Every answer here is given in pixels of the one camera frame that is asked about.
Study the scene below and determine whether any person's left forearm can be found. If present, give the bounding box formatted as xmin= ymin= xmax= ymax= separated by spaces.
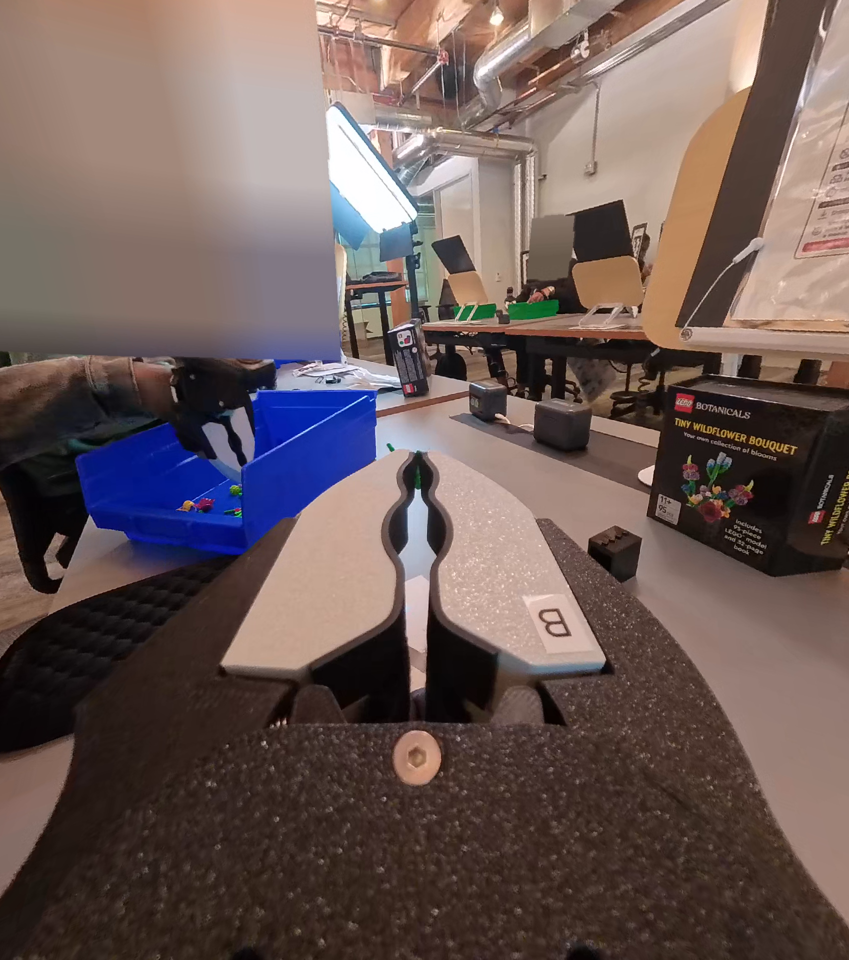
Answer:
xmin=0 ymin=355 xmax=180 ymax=492

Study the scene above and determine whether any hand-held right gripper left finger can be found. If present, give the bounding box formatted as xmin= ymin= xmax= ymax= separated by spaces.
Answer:
xmin=220 ymin=450 xmax=418 ymax=680

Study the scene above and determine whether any black light stand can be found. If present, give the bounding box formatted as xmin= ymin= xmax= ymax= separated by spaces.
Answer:
xmin=403 ymin=221 xmax=427 ymax=324

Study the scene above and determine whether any white paper leaflet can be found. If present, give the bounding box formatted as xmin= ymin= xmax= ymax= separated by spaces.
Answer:
xmin=291 ymin=360 xmax=402 ymax=391

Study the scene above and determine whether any black document board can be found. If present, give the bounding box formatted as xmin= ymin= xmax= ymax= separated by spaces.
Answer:
xmin=675 ymin=0 xmax=849 ymax=331

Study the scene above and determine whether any pile of small lego pieces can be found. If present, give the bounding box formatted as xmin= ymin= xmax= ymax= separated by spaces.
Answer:
xmin=175 ymin=483 xmax=246 ymax=520

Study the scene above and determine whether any large tan wooden board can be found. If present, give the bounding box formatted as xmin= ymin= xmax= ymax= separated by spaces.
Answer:
xmin=642 ymin=86 xmax=757 ymax=351

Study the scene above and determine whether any bright studio light panel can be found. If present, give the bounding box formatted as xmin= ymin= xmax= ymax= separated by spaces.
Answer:
xmin=327 ymin=102 xmax=420 ymax=234

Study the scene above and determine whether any upright black lego box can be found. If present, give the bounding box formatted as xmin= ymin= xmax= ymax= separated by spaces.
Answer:
xmin=385 ymin=318 xmax=430 ymax=399

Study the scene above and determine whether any wooden desk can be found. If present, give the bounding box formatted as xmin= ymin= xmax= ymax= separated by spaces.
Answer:
xmin=421 ymin=313 xmax=654 ymax=345

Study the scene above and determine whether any small grey cube charger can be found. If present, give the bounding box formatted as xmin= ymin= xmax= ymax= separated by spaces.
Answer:
xmin=468 ymin=380 xmax=509 ymax=426

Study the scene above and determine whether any white paper sheet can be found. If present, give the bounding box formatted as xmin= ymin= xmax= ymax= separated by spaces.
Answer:
xmin=402 ymin=573 xmax=433 ymax=655

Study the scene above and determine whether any large grey cube charger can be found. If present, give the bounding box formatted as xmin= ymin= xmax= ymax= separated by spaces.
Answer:
xmin=533 ymin=399 xmax=593 ymax=452

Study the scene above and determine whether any silver ventilation duct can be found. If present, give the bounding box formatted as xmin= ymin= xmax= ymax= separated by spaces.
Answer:
xmin=471 ymin=0 xmax=624 ymax=115
xmin=393 ymin=126 xmax=540 ymax=170

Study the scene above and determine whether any blue plastic bin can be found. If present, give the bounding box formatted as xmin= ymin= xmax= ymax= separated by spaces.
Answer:
xmin=75 ymin=387 xmax=379 ymax=557

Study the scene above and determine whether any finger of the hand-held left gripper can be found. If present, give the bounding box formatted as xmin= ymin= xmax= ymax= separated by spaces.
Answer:
xmin=201 ymin=408 xmax=258 ymax=483

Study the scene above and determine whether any laminated instruction sheet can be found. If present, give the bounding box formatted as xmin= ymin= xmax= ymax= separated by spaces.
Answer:
xmin=730 ymin=0 xmax=849 ymax=324

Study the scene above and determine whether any thin white cord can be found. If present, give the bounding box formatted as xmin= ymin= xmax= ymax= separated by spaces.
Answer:
xmin=682 ymin=237 xmax=768 ymax=341

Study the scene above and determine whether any black lego set box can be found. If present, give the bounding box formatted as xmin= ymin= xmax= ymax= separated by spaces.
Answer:
xmin=647 ymin=373 xmax=849 ymax=579

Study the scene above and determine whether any small black cube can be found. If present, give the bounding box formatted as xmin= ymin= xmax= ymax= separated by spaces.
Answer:
xmin=588 ymin=526 xmax=643 ymax=583

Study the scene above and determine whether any tan board stand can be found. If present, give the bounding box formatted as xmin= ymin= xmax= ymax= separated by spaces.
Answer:
xmin=431 ymin=235 xmax=491 ymax=320
xmin=571 ymin=200 xmax=645 ymax=330

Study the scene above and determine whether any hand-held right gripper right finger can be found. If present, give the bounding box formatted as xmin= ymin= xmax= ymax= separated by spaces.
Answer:
xmin=421 ymin=450 xmax=613 ymax=721

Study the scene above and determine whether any dark standing desk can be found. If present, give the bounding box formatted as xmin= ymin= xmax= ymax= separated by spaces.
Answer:
xmin=344 ymin=279 xmax=408 ymax=355

